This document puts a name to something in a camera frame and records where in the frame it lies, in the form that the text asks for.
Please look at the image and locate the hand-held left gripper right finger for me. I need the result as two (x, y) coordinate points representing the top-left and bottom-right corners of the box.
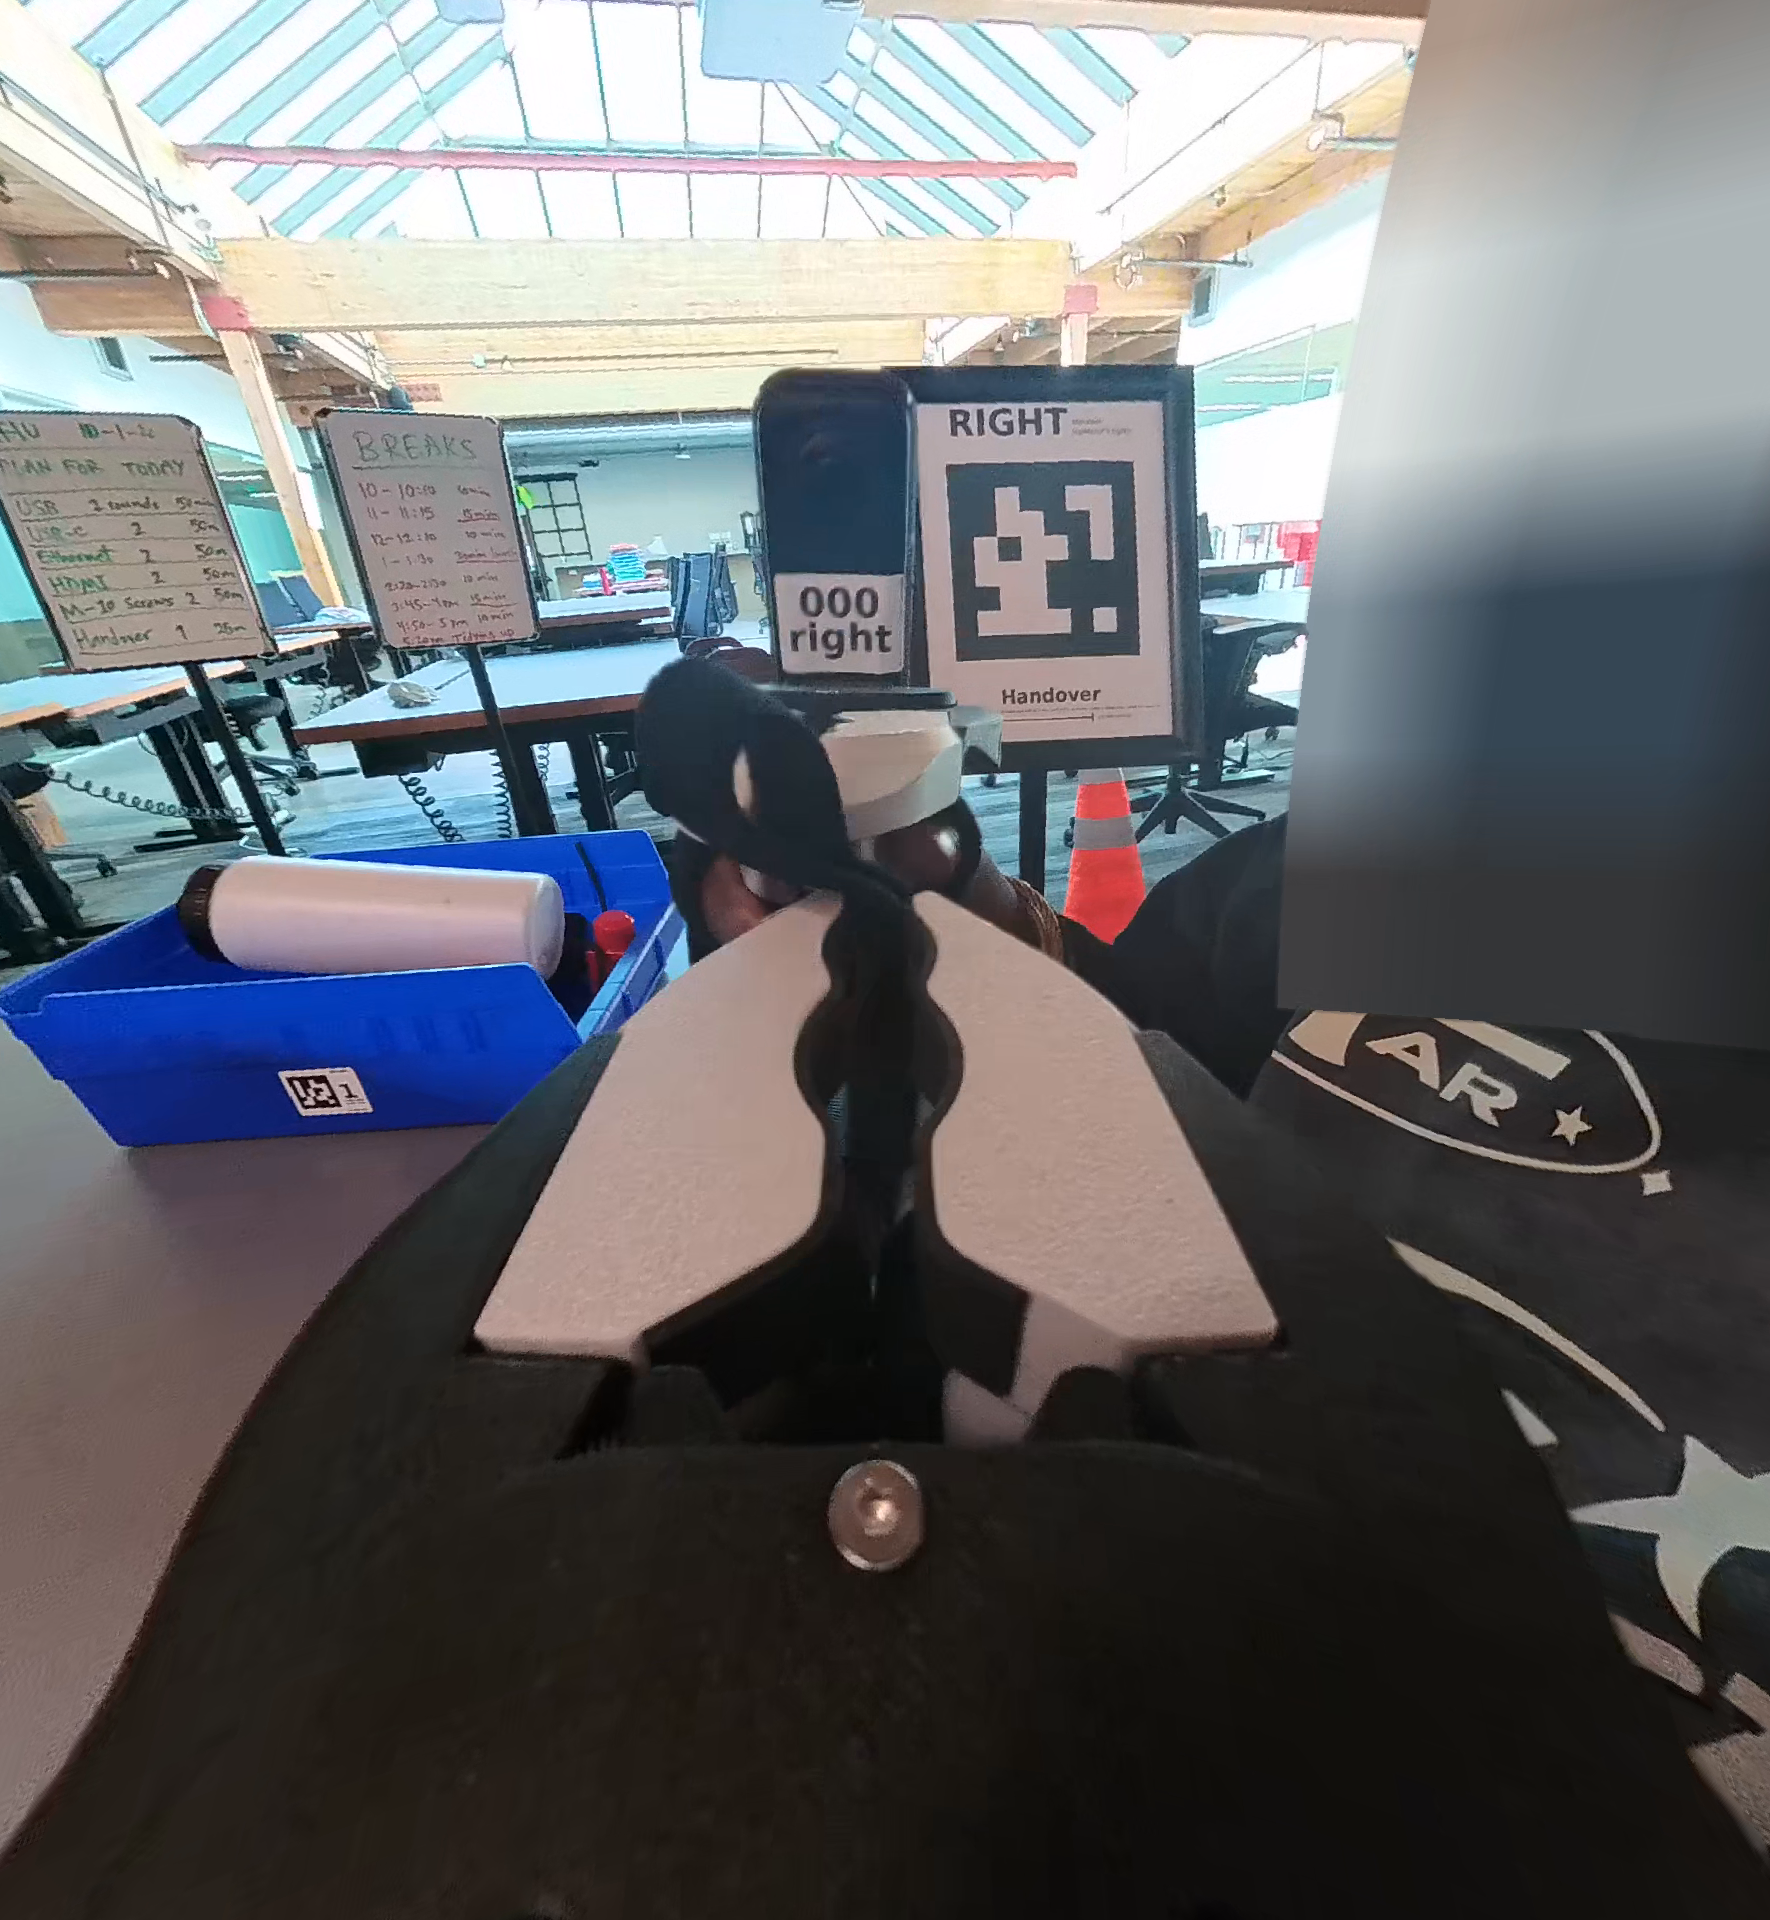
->
(909, 892), (1280, 1449)

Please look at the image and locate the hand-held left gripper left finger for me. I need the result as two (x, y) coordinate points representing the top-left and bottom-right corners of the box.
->
(474, 898), (843, 1371)

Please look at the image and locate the thin black cable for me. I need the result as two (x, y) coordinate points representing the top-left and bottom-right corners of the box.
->
(635, 661), (964, 1306)

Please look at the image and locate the white bottle with black cap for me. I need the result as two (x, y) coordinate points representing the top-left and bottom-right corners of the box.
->
(177, 857), (565, 977)

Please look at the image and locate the blue plastic bin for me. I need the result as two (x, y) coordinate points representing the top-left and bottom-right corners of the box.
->
(0, 830), (690, 1148)

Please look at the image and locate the person's right forearm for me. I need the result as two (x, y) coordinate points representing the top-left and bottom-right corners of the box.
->
(1055, 817), (1283, 1097)

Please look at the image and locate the person's right hand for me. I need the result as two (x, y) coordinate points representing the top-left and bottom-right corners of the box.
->
(698, 802), (1067, 969)

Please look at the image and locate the orange traffic cone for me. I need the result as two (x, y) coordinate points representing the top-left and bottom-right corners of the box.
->
(1059, 768), (1137, 943)

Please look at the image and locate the framed code sign on stand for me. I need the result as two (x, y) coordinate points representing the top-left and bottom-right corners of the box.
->
(884, 362), (1204, 886)

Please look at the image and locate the grey top desk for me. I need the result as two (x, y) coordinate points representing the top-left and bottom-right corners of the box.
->
(291, 636), (684, 842)

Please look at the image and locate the whiteboard with green heading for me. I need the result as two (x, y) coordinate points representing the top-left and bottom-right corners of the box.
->
(315, 404), (541, 834)

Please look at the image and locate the black office chair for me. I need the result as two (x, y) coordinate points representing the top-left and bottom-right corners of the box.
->
(1131, 615), (1297, 842)

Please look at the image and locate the whiteboard with black heading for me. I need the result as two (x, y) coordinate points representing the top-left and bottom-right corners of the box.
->
(0, 407), (286, 855)

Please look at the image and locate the wooden desk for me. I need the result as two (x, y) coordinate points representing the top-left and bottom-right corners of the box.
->
(0, 628), (339, 960)

